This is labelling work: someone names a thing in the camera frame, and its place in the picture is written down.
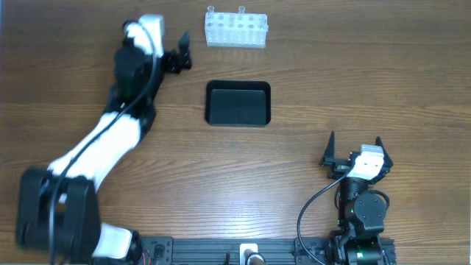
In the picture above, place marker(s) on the clear test tube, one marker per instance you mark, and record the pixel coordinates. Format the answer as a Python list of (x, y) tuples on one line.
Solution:
[(210, 9), (241, 9)]

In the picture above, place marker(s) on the mounting rail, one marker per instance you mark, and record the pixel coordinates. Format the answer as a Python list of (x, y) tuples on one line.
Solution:
[(206, 252)]

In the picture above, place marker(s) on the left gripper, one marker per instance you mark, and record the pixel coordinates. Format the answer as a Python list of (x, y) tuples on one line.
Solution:
[(176, 62)]

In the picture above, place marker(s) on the black tray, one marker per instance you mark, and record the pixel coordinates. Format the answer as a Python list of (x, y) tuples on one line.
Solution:
[(238, 105)]

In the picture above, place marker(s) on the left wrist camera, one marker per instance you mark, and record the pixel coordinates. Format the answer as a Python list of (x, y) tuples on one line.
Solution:
[(154, 23)]

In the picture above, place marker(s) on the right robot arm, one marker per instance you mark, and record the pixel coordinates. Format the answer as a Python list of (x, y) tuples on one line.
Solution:
[(362, 211)]

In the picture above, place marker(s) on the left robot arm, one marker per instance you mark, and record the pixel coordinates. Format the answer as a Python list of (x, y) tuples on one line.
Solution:
[(110, 147)]

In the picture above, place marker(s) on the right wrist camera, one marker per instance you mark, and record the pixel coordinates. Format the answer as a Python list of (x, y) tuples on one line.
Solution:
[(368, 162)]

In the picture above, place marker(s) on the white test tube rack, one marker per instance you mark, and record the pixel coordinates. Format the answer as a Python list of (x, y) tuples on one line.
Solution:
[(237, 33)]

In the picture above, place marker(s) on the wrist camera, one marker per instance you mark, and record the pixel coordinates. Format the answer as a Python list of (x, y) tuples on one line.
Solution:
[(368, 162), (154, 23)]

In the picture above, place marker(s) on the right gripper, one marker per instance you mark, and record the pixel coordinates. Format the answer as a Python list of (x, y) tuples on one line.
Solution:
[(338, 167)]

